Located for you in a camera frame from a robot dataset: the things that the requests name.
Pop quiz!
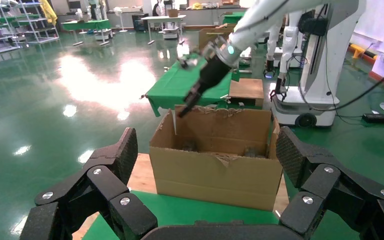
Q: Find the right gripper black silver body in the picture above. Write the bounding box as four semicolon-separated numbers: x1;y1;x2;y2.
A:
193;35;243;97

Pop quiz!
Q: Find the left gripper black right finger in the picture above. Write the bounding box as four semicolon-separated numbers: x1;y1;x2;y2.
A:
274;125;384;240

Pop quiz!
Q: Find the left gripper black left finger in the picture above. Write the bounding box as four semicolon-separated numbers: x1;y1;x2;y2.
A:
19;127;159;240

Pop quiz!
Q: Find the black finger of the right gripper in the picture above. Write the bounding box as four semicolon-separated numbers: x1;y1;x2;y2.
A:
177;91;196;119
185;84;203;108

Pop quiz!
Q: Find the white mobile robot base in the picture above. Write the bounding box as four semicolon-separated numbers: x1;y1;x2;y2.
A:
161;28;180;41

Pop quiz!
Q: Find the background cardboard box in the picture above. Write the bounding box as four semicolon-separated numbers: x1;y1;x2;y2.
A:
197;23;239;51

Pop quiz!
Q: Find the large open cardboard carton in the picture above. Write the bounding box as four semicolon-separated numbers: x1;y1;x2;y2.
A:
148;105;284;213

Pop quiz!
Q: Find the brown plywood platform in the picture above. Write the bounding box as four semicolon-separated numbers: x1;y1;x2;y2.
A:
228;78;265;108

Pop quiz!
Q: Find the light wooden board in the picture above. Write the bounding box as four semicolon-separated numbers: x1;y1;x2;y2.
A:
72;152;291;240

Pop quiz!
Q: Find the white background table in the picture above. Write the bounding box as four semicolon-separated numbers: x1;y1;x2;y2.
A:
140;14;187;46

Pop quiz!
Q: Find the large green table cloth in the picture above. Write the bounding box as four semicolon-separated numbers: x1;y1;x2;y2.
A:
82;190;282;240

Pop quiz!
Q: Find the black power adapter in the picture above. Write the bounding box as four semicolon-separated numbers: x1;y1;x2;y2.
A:
361;113;384;125

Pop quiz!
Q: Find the black background cabinet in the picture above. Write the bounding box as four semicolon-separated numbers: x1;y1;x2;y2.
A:
131;13;150;33

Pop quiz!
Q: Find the white wheeled background robot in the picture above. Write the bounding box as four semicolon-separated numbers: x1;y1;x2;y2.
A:
263;0;368;129

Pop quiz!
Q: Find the white standing fan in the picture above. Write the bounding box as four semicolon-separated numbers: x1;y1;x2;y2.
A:
113;6;129;33

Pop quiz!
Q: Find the green covered background table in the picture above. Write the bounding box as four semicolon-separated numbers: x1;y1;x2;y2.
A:
61;18;112;47

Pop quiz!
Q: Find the yellow floor barrier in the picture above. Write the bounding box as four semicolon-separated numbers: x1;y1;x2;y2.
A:
348;43;378;67

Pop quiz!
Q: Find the yellow hanging garment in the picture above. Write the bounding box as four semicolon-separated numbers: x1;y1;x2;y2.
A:
39;0;58;27

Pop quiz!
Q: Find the thin black cable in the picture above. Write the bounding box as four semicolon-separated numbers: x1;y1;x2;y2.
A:
297;62;384;112

